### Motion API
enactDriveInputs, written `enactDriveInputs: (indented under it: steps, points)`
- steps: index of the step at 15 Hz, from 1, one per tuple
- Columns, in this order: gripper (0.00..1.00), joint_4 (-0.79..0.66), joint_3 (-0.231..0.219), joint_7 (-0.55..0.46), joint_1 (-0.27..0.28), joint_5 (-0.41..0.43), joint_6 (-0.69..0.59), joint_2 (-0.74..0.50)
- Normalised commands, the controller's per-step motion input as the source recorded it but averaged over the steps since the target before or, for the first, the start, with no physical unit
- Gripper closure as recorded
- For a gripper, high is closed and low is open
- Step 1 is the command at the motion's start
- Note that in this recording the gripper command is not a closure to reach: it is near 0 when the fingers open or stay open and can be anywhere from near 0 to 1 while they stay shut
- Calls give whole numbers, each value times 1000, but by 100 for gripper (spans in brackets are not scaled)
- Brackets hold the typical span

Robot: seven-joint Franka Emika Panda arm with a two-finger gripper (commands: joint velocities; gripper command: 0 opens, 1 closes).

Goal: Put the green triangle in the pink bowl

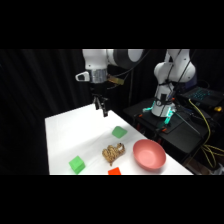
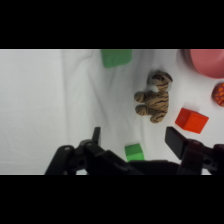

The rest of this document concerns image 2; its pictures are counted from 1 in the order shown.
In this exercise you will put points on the orange patterned ball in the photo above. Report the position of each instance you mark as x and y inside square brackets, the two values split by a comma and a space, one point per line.
[219, 94]

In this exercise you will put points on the small green cube block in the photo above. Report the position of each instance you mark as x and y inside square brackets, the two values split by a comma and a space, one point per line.
[134, 152]

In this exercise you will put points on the red cube block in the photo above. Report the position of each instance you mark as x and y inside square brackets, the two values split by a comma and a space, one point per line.
[191, 120]

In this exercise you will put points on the striped tiger plush toy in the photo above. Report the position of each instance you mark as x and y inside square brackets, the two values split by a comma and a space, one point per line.
[156, 99]

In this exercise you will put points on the pink bowl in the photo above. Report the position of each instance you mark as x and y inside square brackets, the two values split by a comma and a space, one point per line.
[207, 62]

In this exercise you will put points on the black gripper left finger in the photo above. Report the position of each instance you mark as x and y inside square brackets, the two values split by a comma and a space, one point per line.
[97, 136]

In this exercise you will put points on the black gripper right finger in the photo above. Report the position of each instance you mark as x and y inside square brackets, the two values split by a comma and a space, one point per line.
[176, 142]

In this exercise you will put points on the green triangle block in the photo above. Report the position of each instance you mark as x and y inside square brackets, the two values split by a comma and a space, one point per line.
[116, 58]

